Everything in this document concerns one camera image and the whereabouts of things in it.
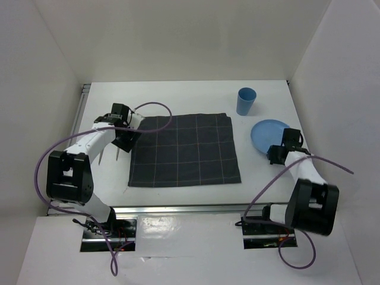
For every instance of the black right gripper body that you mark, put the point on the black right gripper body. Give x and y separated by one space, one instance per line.
273 155

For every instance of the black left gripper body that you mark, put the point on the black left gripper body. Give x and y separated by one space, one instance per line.
126 141

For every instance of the blue plastic plate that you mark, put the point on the blue plastic plate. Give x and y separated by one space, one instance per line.
266 133

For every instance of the silver metal fork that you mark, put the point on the silver metal fork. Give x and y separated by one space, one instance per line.
100 157

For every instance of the dark grey checked cloth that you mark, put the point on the dark grey checked cloth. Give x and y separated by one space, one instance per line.
185 150

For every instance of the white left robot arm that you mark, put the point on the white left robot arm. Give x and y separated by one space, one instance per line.
69 176

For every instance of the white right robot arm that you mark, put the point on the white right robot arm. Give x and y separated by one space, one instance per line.
313 202

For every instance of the blue plastic cup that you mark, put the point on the blue plastic cup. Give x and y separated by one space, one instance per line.
245 99

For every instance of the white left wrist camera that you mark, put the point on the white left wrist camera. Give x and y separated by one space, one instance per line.
135 120

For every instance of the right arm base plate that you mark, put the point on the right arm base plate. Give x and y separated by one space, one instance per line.
263 236

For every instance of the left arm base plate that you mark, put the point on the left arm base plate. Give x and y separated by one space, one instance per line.
122 238

